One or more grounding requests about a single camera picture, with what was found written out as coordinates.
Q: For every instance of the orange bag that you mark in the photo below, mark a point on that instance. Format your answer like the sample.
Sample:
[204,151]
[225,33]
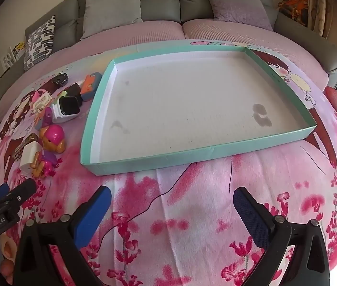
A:
[295,3]

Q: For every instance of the brown gold box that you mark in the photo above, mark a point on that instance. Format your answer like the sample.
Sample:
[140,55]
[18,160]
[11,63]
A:
[20,149]

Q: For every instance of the black toy car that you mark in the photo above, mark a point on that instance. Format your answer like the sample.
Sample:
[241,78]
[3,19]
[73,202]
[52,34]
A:
[60,79]

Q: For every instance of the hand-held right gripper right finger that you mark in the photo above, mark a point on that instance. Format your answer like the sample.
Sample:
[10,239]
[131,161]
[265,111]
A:
[250,217]

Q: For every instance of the white charger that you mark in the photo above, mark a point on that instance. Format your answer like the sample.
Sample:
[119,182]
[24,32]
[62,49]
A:
[29,155]

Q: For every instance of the books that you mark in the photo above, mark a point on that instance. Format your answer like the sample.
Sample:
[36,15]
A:
[13,53]

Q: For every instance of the grey sofa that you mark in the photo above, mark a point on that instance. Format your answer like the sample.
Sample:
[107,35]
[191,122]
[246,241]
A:
[162,3]

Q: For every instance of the teal rimmed white tray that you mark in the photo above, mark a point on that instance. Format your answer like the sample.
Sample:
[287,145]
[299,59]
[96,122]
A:
[186,101]

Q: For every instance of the pink-haired toy figure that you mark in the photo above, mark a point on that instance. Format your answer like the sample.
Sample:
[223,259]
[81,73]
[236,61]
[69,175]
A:
[53,137]

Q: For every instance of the black charger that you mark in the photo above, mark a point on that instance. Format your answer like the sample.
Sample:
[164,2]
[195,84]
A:
[73,91]

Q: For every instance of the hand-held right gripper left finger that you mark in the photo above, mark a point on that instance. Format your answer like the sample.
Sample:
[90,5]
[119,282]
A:
[94,214]

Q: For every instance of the orange and blue toy block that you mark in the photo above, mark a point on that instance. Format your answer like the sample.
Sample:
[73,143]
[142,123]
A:
[88,93]
[94,79]

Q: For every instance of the person's left hand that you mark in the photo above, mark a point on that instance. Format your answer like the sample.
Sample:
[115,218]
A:
[9,251]

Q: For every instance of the printed cartoon blanket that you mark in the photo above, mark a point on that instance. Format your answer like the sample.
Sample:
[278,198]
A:
[186,214]

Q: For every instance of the cream toy cart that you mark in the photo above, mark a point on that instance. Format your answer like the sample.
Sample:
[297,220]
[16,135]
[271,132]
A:
[43,102]

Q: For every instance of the black white patterned pillow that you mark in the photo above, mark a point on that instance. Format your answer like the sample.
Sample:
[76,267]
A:
[38,43]

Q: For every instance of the orange purple small toy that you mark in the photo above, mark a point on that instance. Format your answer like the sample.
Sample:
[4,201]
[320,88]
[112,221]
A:
[43,163]

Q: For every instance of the white smartwatch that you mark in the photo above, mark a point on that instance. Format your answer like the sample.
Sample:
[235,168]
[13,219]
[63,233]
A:
[65,107]

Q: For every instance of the purple grey pillow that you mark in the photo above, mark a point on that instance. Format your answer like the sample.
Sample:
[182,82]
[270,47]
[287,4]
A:
[237,4]

